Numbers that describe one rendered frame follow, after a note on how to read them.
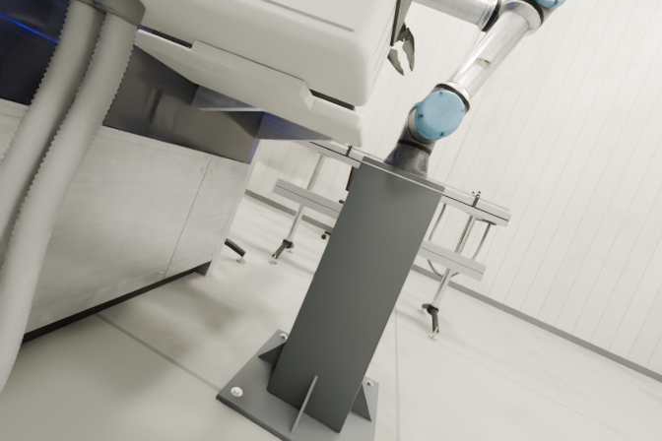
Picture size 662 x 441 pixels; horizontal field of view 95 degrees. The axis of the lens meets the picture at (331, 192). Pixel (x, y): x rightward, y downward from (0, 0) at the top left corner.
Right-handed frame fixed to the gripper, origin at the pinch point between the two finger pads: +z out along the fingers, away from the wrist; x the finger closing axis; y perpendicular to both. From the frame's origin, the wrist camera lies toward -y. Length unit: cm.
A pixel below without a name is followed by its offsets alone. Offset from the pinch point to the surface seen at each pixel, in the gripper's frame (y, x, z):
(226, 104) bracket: -12, 53, -15
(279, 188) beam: 101, 99, 52
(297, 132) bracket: 33, 49, 9
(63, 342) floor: -50, 113, 18
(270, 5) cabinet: -68, 19, -21
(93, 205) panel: -41, 83, -9
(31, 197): -71, 56, -16
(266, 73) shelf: -57, 26, -16
